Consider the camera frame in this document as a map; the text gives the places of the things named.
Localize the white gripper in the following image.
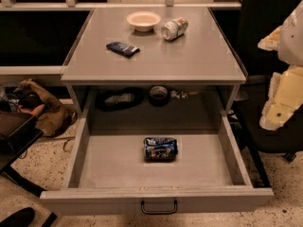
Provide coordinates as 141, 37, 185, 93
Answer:
258, 26, 303, 131

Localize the small crumpled wrapper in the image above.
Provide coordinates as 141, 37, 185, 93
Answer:
170, 90, 198, 99

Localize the black tape roll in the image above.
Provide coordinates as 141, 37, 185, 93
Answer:
149, 86, 169, 107

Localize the black shoe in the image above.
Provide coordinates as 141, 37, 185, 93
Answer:
0, 207, 35, 227

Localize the grey counter cabinet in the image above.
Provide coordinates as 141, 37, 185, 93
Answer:
62, 6, 245, 114

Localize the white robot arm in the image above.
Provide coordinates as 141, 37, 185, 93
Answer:
258, 1, 303, 131

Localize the white crushed soda can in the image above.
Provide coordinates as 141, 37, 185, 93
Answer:
161, 17, 188, 41

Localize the black table left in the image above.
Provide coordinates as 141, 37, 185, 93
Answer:
0, 111, 59, 227

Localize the brown cloth bag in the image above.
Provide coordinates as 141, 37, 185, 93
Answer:
14, 79, 72, 137

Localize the grey open top drawer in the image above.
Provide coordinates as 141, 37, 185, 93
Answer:
39, 91, 275, 217

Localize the black and grey pouch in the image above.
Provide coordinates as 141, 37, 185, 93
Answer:
95, 87, 144, 112

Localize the black drawer handle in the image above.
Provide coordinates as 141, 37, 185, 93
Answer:
140, 201, 178, 215

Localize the white paper bowl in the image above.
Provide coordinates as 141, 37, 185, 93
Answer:
127, 11, 161, 32

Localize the blue pepsi can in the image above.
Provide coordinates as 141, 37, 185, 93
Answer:
143, 137, 178, 161

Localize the dark blue snack bag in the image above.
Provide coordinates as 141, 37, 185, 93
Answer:
106, 42, 140, 58

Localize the black office chair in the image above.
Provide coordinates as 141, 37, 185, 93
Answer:
233, 0, 303, 163

